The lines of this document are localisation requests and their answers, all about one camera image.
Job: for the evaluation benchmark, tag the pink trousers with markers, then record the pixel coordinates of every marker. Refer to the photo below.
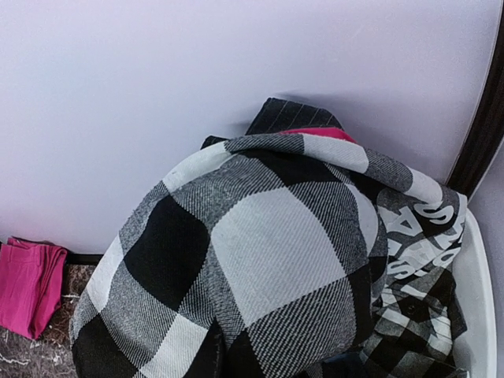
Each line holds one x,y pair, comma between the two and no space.
32,276

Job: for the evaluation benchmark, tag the dark blue garment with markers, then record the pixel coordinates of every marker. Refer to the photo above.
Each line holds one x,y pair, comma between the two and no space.
348,365

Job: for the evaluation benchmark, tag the white plastic laundry bin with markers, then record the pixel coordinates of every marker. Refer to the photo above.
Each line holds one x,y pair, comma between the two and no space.
476,349

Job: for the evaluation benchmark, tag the black white checkered shirt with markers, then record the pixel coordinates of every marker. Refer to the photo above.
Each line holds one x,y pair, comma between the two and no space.
261,256

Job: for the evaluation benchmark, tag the dark pinstriped garment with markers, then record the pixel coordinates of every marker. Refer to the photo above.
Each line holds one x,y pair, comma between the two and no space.
278,115

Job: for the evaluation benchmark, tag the pink garment in bin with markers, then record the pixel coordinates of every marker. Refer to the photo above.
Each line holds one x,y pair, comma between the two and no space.
332,132

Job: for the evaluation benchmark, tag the black shirt white lettering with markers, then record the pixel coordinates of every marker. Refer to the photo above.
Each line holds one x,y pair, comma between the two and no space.
423,240

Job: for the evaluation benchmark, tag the right black corner post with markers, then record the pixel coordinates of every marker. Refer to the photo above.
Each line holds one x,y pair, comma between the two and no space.
485,135

